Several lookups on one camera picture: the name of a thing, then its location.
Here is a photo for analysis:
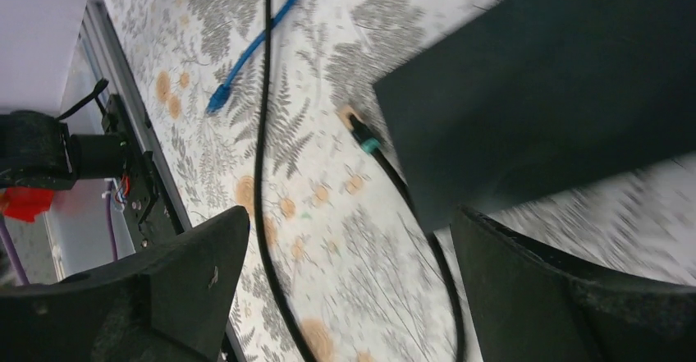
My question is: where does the black ethernet cable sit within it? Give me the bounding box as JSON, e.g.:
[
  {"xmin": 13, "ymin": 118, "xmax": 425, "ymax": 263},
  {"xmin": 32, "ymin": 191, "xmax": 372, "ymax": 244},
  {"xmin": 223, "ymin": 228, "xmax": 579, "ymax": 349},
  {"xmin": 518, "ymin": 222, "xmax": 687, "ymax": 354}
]
[{"xmin": 253, "ymin": 0, "xmax": 468, "ymax": 362}]

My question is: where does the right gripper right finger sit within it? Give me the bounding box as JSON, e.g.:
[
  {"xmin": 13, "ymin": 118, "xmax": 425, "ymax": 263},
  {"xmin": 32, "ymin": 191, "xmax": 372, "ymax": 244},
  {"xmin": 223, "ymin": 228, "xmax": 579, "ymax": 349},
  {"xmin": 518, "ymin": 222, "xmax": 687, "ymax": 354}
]
[{"xmin": 451, "ymin": 207, "xmax": 695, "ymax": 361}]

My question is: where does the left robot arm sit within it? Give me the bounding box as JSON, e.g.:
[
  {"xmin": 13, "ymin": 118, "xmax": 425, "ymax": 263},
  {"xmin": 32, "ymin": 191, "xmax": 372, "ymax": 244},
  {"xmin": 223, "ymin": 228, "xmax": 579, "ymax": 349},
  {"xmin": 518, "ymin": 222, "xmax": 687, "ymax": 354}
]
[{"xmin": 1, "ymin": 79, "xmax": 130, "ymax": 223}]

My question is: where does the floral patterned table mat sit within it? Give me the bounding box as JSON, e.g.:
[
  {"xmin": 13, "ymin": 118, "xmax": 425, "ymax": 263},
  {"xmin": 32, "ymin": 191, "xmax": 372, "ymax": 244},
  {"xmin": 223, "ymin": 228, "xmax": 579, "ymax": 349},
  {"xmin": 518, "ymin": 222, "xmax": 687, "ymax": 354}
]
[{"xmin": 104, "ymin": 0, "xmax": 695, "ymax": 361}]

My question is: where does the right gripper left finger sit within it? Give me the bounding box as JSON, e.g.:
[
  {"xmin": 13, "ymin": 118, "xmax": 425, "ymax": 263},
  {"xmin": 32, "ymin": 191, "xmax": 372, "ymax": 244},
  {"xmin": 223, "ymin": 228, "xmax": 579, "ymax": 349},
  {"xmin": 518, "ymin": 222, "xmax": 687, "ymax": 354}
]
[{"xmin": 1, "ymin": 206, "xmax": 250, "ymax": 361}]

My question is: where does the black network switch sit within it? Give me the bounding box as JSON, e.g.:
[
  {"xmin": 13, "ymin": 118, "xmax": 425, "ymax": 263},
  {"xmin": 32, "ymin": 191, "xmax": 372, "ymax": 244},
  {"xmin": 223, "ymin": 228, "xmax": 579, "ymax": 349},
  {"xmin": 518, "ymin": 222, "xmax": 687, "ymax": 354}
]
[{"xmin": 373, "ymin": 0, "xmax": 695, "ymax": 232}]

